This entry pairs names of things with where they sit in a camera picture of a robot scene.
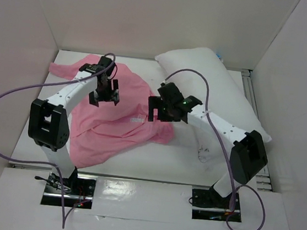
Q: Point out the white pillow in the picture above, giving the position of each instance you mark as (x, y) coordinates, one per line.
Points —
(199, 72)

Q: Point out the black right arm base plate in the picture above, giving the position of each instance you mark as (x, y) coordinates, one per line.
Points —
(208, 205)

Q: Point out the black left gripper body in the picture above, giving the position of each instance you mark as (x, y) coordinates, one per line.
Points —
(105, 93)

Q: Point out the pink fabric pillowcase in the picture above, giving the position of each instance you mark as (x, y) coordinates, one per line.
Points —
(100, 132)

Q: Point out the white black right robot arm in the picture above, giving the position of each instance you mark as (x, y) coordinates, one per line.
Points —
(245, 151)

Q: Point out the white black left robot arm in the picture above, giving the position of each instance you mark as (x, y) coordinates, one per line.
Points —
(48, 121)

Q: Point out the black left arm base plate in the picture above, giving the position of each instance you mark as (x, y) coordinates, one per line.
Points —
(80, 194)

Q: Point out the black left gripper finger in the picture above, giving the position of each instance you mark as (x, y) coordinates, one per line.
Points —
(93, 98)
(115, 92)

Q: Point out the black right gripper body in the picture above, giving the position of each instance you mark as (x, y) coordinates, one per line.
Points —
(159, 108)

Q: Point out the aluminium table edge rail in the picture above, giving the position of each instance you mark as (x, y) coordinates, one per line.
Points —
(36, 167)

